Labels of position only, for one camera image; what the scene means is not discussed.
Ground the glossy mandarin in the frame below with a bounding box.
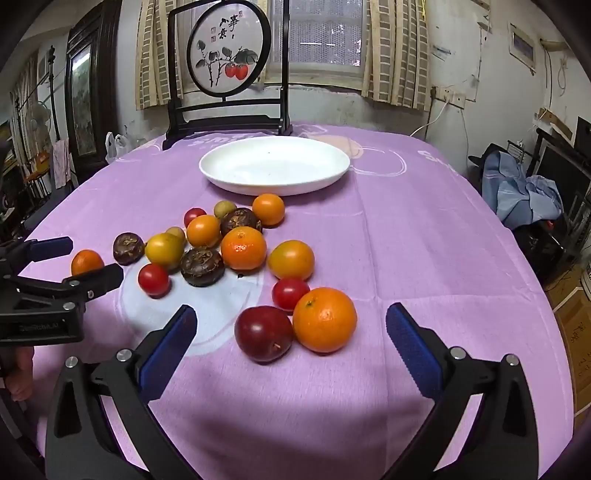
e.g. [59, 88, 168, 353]
[220, 226, 269, 271]

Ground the window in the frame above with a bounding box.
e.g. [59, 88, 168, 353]
[268, 0, 370, 88]

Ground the white wall socket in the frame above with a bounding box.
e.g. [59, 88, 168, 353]
[431, 85, 467, 109]

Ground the white plastic bag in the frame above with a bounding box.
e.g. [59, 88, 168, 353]
[105, 132, 132, 164]

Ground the person's left hand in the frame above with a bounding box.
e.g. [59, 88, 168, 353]
[4, 346, 36, 402]

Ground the pink hanging cloth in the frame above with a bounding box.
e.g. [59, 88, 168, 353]
[52, 138, 72, 188]

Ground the large orange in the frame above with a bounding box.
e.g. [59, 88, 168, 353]
[292, 286, 358, 354]

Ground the dark red plum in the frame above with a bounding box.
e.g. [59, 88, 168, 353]
[234, 305, 295, 363]

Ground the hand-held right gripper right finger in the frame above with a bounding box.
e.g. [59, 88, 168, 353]
[385, 302, 541, 480]

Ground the beige checked curtain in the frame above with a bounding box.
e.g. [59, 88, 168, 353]
[135, 0, 185, 110]
[362, 0, 432, 112]

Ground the white cable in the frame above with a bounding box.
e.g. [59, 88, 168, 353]
[411, 99, 451, 137]

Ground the white framed wall vent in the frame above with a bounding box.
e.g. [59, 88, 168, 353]
[510, 23, 536, 70]

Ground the white oval plate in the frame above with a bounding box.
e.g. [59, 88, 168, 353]
[198, 135, 352, 197]

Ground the blue cloth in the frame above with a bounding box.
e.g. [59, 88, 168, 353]
[482, 150, 564, 227]

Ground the yellow-green tomato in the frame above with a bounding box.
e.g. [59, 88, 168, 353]
[144, 232, 185, 267]

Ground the orange tomato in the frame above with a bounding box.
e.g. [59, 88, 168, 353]
[185, 215, 221, 248]

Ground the dark brown water chestnut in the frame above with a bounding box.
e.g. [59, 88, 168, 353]
[180, 246, 226, 288]
[220, 208, 263, 238]
[113, 233, 146, 266]

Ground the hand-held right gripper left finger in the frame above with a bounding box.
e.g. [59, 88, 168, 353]
[44, 305, 204, 480]

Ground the dark wooden framed panel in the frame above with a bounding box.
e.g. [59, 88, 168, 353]
[65, 9, 123, 171]

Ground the small orange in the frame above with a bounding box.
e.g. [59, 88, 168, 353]
[252, 193, 286, 227]
[71, 249, 105, 277]

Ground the black chair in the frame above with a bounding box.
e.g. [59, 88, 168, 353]
[467, 143, 568, 278]

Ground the purple printed tablecloth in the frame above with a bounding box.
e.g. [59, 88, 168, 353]
[21, 122, 575, 480]

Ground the cardboard box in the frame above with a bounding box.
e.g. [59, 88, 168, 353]
[549, 263, 591, 416]

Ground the orange-yellow tomato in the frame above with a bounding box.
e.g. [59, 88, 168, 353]
[268, 240, 316, 281]

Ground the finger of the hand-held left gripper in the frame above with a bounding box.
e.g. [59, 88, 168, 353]
[13, 263, 125, 320]
[0, 236, 75, 278]

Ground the black monitor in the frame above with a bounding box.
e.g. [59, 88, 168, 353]
[536, 138, 591, 204]

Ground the round painted screen black stand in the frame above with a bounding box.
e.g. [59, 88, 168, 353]
[161, 0, 294, 151]

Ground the standing fan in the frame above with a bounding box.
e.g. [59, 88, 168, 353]
[23, 102, 51, 185]

